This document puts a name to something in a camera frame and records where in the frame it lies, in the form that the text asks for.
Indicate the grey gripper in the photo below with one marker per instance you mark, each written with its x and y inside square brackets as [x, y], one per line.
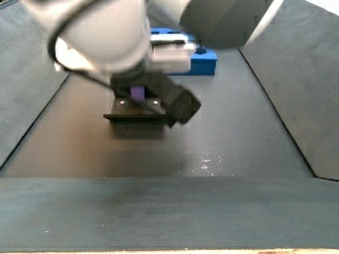
[171, 53]

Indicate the purple double-square peg object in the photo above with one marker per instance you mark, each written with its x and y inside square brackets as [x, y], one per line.
[138, 93]

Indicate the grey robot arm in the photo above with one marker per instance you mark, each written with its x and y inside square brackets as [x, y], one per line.
[126, 37]

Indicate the blue shape-sorting board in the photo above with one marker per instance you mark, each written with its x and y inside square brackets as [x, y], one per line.
[203, 59]

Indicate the black curved holder stand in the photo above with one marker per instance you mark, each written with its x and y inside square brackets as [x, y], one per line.
[128, 113]

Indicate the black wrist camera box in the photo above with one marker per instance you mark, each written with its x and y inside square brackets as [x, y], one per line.
[178, 100]

